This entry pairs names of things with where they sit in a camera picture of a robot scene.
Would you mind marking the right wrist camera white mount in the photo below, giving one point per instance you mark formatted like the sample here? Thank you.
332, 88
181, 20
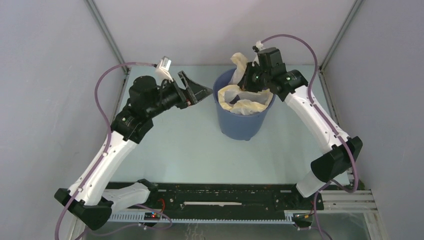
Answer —
257, 48

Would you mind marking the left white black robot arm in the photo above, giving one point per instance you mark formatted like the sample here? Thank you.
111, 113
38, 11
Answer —
88, 198

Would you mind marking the right aluminium corner profile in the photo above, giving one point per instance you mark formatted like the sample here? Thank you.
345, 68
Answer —
355, 8

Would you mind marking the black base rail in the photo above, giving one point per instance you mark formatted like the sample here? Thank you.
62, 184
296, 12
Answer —
230, 203

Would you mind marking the right circuit board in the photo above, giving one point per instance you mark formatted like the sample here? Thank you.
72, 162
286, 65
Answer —
297, 217

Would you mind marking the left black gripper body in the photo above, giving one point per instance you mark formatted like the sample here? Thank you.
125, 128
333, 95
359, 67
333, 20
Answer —
177, 95

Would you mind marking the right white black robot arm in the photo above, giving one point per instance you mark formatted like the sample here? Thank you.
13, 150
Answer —
339, 150

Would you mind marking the aluminium corner profile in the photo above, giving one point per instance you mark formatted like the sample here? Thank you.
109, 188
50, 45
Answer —
355, 8
104, 29

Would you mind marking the blue plastic trash bin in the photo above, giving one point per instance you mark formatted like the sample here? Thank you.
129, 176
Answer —
237, 127

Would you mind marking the translucent white yellow trash bag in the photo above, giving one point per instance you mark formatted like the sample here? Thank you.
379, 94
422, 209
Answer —
232, 98

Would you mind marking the left circuit board with leds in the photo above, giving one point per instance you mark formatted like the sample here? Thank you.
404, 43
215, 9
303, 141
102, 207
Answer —
152, 216

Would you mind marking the left aluminium corner profile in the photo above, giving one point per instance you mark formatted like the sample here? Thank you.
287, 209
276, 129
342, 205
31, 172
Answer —
104, 29

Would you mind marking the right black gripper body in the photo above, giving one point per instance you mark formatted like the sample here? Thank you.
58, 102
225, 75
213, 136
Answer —
256, 79

